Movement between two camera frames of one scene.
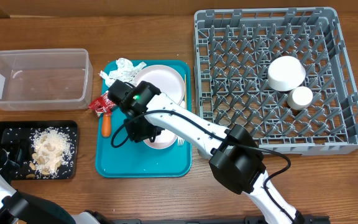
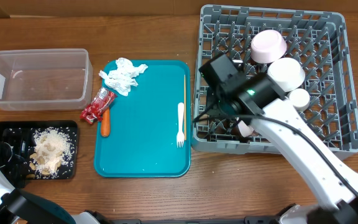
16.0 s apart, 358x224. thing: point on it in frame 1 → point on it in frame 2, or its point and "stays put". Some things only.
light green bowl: [285, 73] stays put
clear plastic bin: [39, 79] stays put
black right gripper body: [142, 125] → [212, 108]
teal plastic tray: [138, 160] stays put
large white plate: [167, 79] → [245, 129]
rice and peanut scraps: [52, 149] stays put
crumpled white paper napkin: [125, 71] stays put
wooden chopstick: [185, 92] stays put
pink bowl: [165, 139] → [267, 46]
